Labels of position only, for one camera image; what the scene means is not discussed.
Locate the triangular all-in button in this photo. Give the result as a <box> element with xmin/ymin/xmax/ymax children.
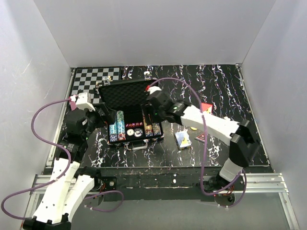
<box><xmin>195</xmin><ymin>132</ymin><xmax>206</xmax><ymax>143</ymax></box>

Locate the red and yellow chip column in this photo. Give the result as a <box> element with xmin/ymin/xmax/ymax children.
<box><xmin>143</xmin><ymin>120</ymin><xmax>153</xmax><ymax>137</ymax></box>

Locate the black poker chip case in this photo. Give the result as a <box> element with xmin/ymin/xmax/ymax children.
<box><xmin>97</xmin><ymin>77</ymin><xmax>164</xmax><ymax>150</ymax></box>

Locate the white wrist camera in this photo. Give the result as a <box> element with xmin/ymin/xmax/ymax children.
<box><xmin>145</xmin><ymin>85</ymin><xmax>161</xmax><ymax>95</ymax></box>
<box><xmin>75</xmin><ymin>92</ymin><xmax>95</xmax><ymax>112</ymax></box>

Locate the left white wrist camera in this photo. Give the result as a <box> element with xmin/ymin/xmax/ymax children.
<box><xmin>75</xmin><ymin>92</ymin><xmax>95</xmax><ymax>112</ymax></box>

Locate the pink wedge box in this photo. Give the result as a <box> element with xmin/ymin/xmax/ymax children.
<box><xmin>69</xmin><ymin>95</ymin><xmax>76</xmax><ymax>111</ymax></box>

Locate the white round chip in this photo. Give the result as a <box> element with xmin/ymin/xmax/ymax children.
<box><xmin>127</xmin><ymin>129</ymin><xmax>134</xmax><ymax>136</ymax></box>

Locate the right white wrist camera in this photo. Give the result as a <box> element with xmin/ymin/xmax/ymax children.
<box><xmin>145</xmin><ymin>85</ymin><xmax>161</xmax><ymax>95</ymax></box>

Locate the purple and red chip column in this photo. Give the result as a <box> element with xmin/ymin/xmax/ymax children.
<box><xmin>152</xmin><ymin>123</ymin><xmax>162</xmax><ymax>136</ymax></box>

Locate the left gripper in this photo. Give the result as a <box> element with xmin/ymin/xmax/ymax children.
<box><xmin>83</xmin><ymin>103</ymin><xmax>117</xmax><ymax>140</ymax></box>

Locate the clear dealer button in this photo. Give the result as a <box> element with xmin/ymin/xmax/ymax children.
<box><xmin>134</xmin><ymin>128</ymin><xmax>143</xmax><ymax>138</ymax></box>

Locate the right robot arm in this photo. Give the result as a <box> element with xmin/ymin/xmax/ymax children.
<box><xmin>144</xmin><ymin>86</ymin><xmax>260</xmax><ymax>191</ymax></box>

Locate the red playing card deck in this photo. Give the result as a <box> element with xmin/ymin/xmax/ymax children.
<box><xmin>201</xmin><ymin>103</ymin><xmax>213</xmax><ymax>114</ymax></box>

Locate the checkerboard mat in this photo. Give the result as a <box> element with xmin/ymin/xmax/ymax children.
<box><xmin>71</xmin><ymin>67</ymin><xmax>121</xmax><ymax>104</ymax></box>

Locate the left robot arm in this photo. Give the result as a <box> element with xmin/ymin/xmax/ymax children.
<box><xmin>23</xmin><ymin>103</ymin><xmax>116</xmax><ymax>230</ymax></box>

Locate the blue playing card deck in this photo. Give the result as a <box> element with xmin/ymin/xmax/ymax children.
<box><xmin>174</xmin><ymin>131</ymin><xmax>191</xmax><ymax>150</ymax></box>

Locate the row of red dice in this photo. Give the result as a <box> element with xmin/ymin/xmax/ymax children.
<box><xmin>125</xmin><ymin>122</ymin><xmax>143</xmax><ymax>128</ymax></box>

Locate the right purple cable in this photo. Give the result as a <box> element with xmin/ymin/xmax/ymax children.
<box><xmin>150</xmin><ymin>77</ymin><xmax>248</xmax><ymax>209</ymax></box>

